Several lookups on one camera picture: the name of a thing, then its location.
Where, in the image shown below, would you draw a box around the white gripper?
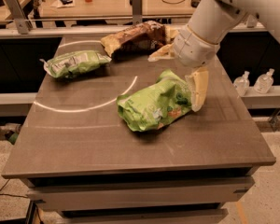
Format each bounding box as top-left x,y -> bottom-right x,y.
148,25 -> 219,112

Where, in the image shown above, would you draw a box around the large green rice chip bag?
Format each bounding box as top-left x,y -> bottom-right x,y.
117,70 -> 191,132

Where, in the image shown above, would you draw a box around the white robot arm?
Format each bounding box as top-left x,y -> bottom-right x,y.
148,0 -> 280,111

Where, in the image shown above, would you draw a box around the brown chip bag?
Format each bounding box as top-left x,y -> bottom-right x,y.
101,21 -> 178,56

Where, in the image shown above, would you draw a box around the small green snack bag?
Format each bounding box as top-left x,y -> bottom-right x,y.
41,50 -> 111,78

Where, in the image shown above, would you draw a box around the clear sanitizer bottle left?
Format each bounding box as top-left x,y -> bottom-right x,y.
233,71 -> 250,96

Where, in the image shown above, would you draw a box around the clear sanitizer bottle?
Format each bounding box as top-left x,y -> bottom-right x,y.
233,71 -> 250,96
254,68 -> 274,94

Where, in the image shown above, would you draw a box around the clear sanitizer bottle right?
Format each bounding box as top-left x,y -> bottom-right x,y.
254,68 -> 274,94

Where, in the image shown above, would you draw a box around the grey cabinet drawers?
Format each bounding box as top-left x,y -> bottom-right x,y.
28,175 -> 254,224

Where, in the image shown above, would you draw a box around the metal rail bracket middle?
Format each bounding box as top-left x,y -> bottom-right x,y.
130,0 -> 142,25

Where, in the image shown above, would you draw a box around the metal rail bracket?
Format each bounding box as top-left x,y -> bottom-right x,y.
245,15 -> 258,28
130,0 -> 142,25
5,0 -> 32,35

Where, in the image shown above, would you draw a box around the metal rail bracket right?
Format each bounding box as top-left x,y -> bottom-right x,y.
245,15 -> 258,28

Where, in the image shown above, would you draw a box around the metal rail bracket left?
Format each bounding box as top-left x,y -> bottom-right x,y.
5,0 -> 32,35

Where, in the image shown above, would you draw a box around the black floor cable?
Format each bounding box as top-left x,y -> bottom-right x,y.
0,178 -> 29,202

